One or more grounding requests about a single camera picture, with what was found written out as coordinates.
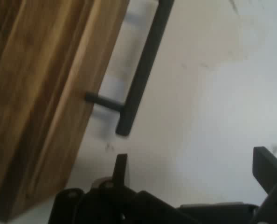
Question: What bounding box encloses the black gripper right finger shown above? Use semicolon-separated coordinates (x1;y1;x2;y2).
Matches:
252;146;277;224

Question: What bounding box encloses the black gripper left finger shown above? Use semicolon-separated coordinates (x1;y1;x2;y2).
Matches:
47;153;188;224

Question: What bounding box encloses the wooden cabinet door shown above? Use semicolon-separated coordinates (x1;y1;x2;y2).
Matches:
0;0;131;223

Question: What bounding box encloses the black bar door handle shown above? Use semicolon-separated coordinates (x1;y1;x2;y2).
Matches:
85;0;176;136

